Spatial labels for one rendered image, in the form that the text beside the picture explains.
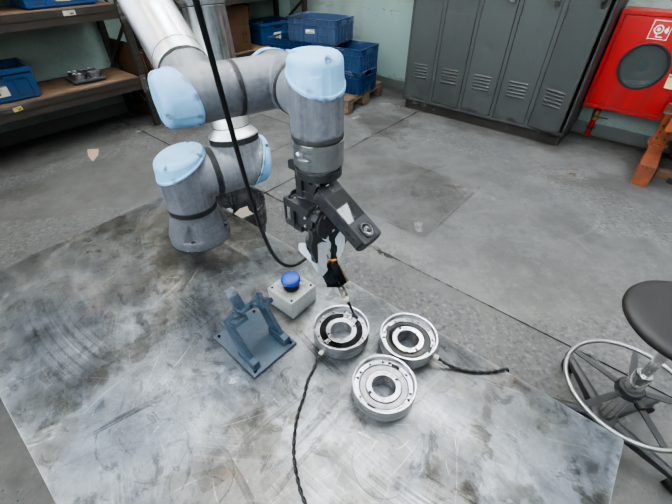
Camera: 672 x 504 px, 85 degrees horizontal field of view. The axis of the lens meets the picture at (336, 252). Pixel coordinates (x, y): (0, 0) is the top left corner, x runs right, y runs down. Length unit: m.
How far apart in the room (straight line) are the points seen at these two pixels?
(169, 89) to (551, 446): 0.74
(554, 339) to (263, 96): 1.71
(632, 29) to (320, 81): 3.52
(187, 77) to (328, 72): 0.18
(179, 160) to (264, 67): 0.38
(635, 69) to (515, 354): 2.71
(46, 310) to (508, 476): 0.91
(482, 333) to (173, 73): 1.64
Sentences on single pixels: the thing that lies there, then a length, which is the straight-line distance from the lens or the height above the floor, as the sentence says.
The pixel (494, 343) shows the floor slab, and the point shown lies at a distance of 1.85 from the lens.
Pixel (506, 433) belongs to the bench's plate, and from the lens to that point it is 0.69.
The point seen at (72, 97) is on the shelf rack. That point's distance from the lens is 3.87.
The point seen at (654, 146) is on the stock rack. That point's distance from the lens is 4.01.
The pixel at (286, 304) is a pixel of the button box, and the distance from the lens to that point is 0.75.
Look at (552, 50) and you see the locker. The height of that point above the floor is 0.73.
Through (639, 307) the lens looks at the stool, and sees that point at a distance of 1.32.
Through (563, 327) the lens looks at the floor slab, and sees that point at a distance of 2.06.
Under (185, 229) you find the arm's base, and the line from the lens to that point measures 0.95.
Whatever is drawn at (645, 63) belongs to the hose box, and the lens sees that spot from 3.92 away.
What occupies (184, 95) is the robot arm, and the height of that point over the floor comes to 1.24.
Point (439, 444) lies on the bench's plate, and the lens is 0.65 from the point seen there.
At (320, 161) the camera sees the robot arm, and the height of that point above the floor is 1.15.
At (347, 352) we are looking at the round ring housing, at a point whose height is 0.83.
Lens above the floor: 1.39
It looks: 40 degrees down
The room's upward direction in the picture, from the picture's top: straight up
